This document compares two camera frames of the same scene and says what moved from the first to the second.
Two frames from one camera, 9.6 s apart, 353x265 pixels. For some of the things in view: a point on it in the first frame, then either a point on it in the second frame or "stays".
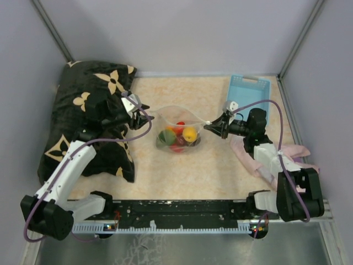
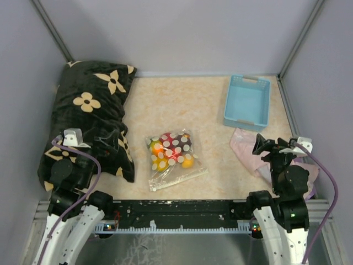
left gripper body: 115,118 -> 87,164
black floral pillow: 88,107 stays
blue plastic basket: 244,90 stays
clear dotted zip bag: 178,129 -> 172,159
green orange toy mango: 169,129 -> 159,158
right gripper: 220,126 -> 262,143
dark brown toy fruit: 180,140 stays
